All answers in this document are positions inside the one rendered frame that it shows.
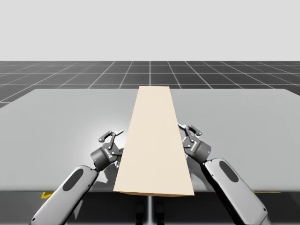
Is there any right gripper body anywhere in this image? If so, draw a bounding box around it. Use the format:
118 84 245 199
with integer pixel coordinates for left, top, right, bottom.
182 136 212 164

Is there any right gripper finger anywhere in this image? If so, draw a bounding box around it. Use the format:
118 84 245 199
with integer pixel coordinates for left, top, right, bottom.
178 123 203 144

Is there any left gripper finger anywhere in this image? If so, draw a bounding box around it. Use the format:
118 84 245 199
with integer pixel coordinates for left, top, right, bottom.
98 128 125 150

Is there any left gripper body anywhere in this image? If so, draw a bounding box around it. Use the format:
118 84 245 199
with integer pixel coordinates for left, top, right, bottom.
90 143 123 171

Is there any tall board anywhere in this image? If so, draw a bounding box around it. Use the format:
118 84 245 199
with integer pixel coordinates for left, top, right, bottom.
113 85 195 197

